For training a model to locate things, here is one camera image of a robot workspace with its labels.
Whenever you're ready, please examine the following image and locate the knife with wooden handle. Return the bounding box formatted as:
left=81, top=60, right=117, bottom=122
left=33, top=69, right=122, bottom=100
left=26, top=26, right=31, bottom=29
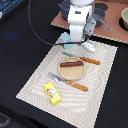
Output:
left=61, top=52, right=100, bottom=65

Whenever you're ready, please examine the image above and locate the white fish toy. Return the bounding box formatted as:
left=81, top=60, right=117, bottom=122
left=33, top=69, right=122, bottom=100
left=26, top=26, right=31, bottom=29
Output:
left=82, top=42, right=95, bottom=53

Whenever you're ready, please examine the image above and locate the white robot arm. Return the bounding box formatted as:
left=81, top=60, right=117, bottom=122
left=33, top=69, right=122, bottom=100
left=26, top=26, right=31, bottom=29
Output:
left=67, top=0, right=96, bottom=42

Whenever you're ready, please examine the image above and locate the yellow box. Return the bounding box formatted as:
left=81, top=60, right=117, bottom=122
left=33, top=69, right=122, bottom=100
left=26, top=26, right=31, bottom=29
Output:
left=44, top=82, right=61, bottom=105

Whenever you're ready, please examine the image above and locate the light blue cup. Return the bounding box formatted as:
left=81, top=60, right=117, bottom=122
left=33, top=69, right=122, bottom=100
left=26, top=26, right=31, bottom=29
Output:
left=60, top=32, right=73, bottom=49

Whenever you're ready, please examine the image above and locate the black stove burner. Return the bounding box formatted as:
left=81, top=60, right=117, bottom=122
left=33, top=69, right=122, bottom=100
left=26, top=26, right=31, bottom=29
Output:
left=95, top=3, right=108, bottom=11

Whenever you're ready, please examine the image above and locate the beige bowl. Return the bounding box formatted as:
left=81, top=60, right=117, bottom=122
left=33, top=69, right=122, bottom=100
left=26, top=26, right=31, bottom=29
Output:
left=121, top=7, right=128, bottom=30

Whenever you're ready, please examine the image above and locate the fork with wooden handle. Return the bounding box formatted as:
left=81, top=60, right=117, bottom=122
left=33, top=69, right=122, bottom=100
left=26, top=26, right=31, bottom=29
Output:
left=48, top=72, right=88, bottom=91

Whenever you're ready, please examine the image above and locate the black cable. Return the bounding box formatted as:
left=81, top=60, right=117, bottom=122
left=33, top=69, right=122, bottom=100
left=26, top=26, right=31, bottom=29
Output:
left=27, top=0, right=90, bottom=47

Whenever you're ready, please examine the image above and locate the brown grilled sausage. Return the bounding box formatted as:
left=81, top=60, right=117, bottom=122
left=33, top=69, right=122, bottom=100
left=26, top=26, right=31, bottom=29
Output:
left=60, top=61, right=83, bottom=67

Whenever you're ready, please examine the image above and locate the dark grey frying pan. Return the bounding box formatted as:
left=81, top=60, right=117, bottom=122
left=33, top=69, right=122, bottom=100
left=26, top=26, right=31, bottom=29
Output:
left=92, top=8, right=112, bottom=31

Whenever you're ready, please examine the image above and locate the dark grey pot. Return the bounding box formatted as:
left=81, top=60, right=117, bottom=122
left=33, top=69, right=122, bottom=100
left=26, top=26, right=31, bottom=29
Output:
left=59, top=0, right=70, bottom=19

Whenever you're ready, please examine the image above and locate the beige woven placemat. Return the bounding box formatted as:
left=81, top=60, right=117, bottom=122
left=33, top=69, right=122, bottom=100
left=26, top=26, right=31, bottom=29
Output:
left=16, top=40, right=117, bottom=128

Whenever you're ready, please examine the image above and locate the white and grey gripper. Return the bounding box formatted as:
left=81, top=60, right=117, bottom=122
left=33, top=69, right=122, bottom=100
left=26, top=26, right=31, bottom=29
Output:
left=68, top=4, right=96, bottom=42

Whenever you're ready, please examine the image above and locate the round wooden plate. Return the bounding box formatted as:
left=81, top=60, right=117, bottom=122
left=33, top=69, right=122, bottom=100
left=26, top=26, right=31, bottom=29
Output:
left=58, top=57, right=86, bottom=80

